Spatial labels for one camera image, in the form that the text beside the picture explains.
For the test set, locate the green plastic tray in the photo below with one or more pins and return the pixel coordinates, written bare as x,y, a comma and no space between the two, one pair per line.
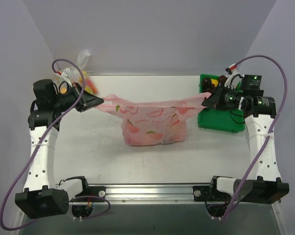
226,121

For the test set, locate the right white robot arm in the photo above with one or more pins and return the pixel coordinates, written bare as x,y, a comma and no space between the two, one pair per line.
260,121

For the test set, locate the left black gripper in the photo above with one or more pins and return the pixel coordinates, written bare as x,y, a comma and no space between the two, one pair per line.
80,98

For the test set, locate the pink plastic bag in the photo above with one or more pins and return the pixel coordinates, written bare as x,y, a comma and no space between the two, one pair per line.
153,123

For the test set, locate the dark fake grapes bunch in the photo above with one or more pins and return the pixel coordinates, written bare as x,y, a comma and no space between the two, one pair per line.
207,86

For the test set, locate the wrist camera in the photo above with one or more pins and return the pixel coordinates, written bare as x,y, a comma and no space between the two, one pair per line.
233,77
66,75

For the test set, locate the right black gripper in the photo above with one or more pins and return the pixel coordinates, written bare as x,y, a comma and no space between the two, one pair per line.
219,97

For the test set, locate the yellow fake mango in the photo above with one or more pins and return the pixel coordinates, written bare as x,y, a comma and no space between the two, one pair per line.
214,81

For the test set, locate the dark purple fake plum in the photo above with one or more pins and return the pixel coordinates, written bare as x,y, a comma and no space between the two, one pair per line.
222,79

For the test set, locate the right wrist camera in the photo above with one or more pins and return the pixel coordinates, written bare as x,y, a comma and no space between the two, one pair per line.
233,77

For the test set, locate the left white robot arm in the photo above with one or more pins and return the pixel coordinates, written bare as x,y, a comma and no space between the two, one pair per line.
41,197

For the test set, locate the aluminium front rail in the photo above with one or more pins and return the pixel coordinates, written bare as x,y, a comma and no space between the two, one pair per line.
150,193

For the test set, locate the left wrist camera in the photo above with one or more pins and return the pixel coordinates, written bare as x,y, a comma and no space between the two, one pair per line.
66,75

